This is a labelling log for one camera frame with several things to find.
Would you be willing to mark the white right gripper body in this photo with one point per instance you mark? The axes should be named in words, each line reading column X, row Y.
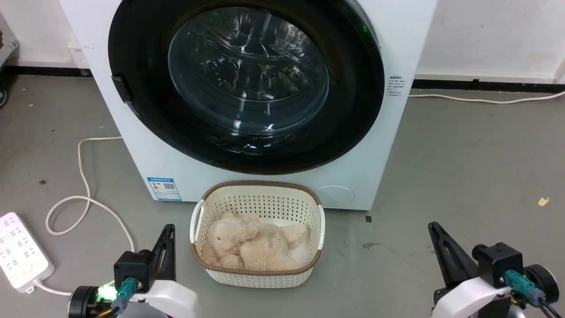
column 472, row 298

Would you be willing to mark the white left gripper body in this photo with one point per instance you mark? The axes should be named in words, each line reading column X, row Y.
column 172, row 298

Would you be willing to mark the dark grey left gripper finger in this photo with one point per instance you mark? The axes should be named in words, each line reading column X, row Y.
column 157, row 258
column 168, row 260

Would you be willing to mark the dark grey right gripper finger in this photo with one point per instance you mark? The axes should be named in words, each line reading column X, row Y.
column 461, row 260
column 441, row 260

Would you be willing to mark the black round washer door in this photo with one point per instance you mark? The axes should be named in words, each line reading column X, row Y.
column 145, row 53

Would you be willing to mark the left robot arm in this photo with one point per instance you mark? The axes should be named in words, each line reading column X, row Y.
column 84, row 302

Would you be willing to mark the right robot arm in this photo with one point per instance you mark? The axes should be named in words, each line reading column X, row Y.
column 543, row 280

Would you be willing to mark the white front-load washing machine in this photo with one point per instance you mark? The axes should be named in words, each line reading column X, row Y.
column 399, row 39

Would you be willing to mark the blue energy label sticker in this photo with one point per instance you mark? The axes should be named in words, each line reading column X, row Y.
column 164, row 189

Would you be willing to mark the beige plush teddy bear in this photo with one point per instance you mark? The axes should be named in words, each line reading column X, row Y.
column 251, row 245

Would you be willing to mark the yellow paper scrap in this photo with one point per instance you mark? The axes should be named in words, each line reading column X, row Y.
column 543, row 201

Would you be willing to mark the cream plastic laundry basket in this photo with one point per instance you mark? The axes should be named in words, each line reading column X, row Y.
column 260, row 201

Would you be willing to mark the round white filter cover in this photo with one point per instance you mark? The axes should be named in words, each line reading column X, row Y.
column 334, row 196

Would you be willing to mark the white power strip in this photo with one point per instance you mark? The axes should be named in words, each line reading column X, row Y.
column 20, row 251

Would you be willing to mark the small text warning sticker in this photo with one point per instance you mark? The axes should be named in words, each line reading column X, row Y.
column 395, row 86

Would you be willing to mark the grey cart with wheel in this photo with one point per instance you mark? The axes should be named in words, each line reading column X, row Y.
column 5, row 48

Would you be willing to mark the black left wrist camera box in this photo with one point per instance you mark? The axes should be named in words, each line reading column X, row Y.
column 132, row 267

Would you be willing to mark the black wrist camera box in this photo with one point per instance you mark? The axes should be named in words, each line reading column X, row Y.
column 499, row 263
column 132, row 267

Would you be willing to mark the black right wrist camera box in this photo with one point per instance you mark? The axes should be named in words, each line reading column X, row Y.
column 499, row 263

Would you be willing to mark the white wall socket box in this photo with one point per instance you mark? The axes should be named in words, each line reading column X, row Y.
column 78, row 53

